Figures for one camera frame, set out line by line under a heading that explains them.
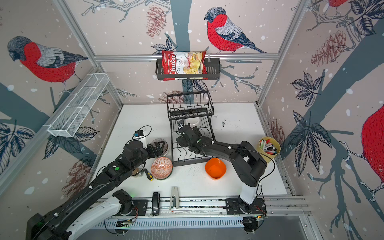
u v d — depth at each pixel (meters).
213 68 0.95
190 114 1.12
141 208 0.73
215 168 0.86
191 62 0.87
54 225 0.40
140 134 0.68
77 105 0.78
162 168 0.83
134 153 0.56
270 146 0.84
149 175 0.83
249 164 0.47
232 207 0.73
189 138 0.68
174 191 0.78
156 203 0.73
